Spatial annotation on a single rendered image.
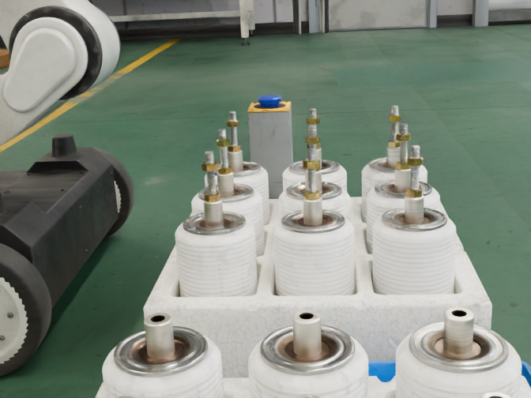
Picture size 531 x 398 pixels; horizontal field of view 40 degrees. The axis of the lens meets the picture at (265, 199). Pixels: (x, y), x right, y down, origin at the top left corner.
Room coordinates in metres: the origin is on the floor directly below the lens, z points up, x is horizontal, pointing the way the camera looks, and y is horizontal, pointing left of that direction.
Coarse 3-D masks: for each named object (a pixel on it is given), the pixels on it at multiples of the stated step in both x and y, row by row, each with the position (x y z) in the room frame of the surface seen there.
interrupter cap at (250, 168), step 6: (246, 162) 1.08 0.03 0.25; (252, 162) 1.08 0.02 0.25; (246, 168) 1.06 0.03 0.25; (252, 168) 1.05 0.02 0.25; (258, 168) 1.04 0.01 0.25; (216, 174) 1.03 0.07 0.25; (234, 174) 1.02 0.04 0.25; (240, 174) 1.02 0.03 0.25; (246, 174) 1.02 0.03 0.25; (252, 174) 1.03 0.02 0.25
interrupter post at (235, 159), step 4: (228, 152) 1.05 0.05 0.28; (232, 152) 1.04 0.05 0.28; (236, 152) 1.04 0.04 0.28; (240, 152) 1.05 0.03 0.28; (228, 156) 1.05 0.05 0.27; (232, 156) 1.04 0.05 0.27; (236, 156) 1.04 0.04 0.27; (240, 156) 1.05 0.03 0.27; (228, 160) 1.05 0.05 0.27; (232, 160) 1.04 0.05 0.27; (236, 160) 1.04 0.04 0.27; (240, 160) 1.05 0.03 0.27; (228, 164) 1.05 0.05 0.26; (232, 164) 1.04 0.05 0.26; (236, 164) 1.04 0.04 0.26; (240, 164) 1.05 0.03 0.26; (232, 168) 1.04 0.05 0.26; (236, 168) 1.04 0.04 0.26; (240, 168) 1.05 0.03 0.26
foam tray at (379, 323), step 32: (352, 224) 0.99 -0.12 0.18; (160, 288) 0.80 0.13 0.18; (480, 288) 0.75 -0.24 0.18; (192, 320) 0.74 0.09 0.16; (224, 320) 0.74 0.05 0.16; (256, 320) 0.74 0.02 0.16; (288, 320) 0.73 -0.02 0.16; (352, 320) 0.73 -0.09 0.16; (384, 320) 0.73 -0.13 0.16; (416, 320) 0.72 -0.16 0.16; (480, 320) 0.72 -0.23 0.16; (224, 352) 0.74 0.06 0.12; (384, 352) 0.73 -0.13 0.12
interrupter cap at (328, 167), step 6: (300, 162) 1.07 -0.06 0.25; (324, 162) 1.06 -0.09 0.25; (330, 162) 1.06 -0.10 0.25; (336, 162) 1.06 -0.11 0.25; (294, 168) 1.04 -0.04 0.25; (300, 168) 1.04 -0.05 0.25; (324, 168) 1.04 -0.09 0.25; (330, 168) 1.03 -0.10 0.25; (336, 168) 1.02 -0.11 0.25; (300, 174) 1.01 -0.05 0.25; (324, 174) 1.01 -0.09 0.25
